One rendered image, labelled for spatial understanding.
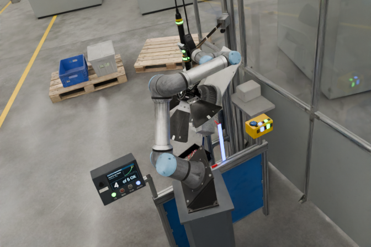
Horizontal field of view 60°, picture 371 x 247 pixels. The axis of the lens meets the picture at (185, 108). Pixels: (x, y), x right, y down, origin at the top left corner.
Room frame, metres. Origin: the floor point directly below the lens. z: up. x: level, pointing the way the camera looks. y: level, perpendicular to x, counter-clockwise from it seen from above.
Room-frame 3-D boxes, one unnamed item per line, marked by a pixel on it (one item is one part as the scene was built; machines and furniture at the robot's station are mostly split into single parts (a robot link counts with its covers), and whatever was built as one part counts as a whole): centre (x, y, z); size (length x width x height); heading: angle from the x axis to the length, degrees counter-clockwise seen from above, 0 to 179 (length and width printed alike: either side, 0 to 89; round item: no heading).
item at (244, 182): (1.53, -0.10, 0.45); 0.82 x 0.02 x 0.66; 109
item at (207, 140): (2.07, -0.13, 0.46); 0.09 x 0.05 x 0.91; 19
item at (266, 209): (1.68, -0.50, 0.39); 0.04 x 0.04 x 0.78; 19
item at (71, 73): (4.78, 1.64, 0.25); 0.60 x 0.41 x 0.22; 9
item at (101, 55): (4.86, 1.14, 0.31); 0.60 x 0.42 x 0.33; 9
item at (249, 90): (2.28, -0.56, 0.92); 0.17 x 0.16 x 0.11; 109
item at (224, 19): (2.42, -0.44, 1.52); 0.10 x 0.07 x 0.09; 144
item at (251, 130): (1.67, -0.47, 1.02); 0.16 x 0.10 x 0.11; 109
